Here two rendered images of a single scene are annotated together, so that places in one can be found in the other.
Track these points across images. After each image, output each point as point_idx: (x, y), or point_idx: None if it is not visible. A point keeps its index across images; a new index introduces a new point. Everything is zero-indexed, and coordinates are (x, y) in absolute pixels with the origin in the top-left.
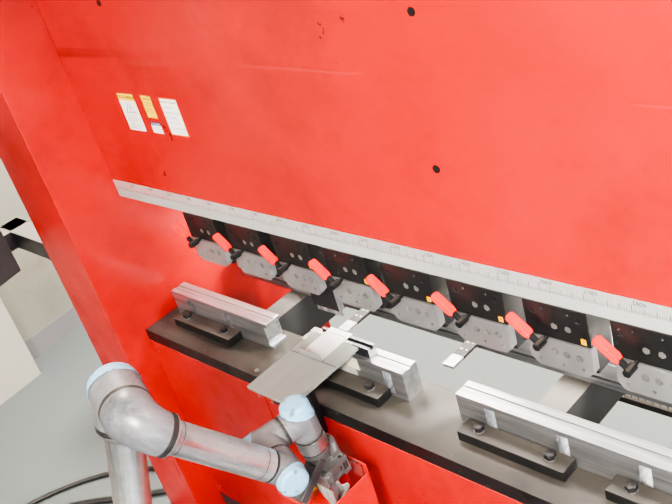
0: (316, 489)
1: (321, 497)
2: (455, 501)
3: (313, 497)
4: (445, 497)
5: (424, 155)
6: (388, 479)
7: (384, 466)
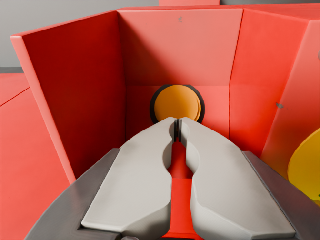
0: (295, 147)
1: (254, 124)
2: (2, 218)
3: (285, 108)
4: (25, 217)
5: None
6: (173, 196)
7: (172, 230)
